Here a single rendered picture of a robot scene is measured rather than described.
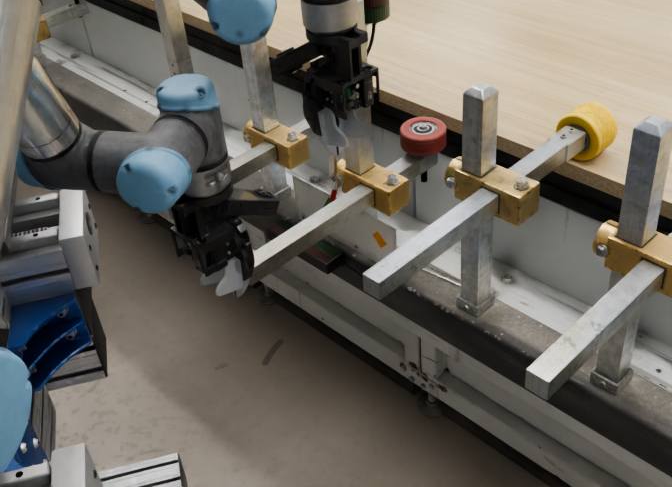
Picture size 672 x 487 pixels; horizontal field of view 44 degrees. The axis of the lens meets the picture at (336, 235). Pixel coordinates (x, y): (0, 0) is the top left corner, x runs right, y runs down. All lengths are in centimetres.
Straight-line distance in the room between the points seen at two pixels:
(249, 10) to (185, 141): 17
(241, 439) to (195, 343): 38
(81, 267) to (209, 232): 18
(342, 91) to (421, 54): 60
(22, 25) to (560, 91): 109
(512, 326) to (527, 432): 58
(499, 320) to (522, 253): 23
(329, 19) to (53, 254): 49
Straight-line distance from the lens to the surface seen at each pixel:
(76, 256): 119
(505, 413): 195
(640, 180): 106
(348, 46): 112
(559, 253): 151
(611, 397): 129
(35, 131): 99
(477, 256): 130
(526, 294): 155
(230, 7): 96
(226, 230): 116
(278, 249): 128
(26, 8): 70
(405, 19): 188
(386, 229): 141
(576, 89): 159
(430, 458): 207
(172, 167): 98
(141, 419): 227
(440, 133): 144
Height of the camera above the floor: 165
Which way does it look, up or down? 38 degrees down
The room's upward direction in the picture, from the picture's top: 6 degrees counter-clockwise
